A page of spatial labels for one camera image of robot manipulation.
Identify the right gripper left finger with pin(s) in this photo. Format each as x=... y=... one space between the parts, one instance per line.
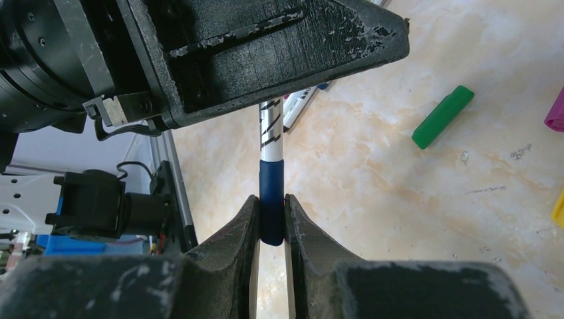
x=216 y=279

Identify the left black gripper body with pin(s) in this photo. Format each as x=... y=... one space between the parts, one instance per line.
x=63 y=62

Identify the blue cap marker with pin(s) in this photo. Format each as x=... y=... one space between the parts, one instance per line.
x=271 y=172

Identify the yellow end purple cap marker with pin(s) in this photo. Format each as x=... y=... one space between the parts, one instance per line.
x=294 y=105

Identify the yellow pen cap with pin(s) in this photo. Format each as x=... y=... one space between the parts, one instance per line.
x=557 y=213

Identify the purple pen cap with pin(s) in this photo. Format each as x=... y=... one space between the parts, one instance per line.
x=554 y=118

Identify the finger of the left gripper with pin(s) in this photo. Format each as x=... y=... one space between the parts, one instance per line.
x=204 y=59

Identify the aluminium frame rail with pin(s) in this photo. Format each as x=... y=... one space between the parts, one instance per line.
x=170 y=184

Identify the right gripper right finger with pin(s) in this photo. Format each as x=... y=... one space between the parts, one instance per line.
x=326 y=280

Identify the green pen cap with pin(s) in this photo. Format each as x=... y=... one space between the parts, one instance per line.
x=441 y=117

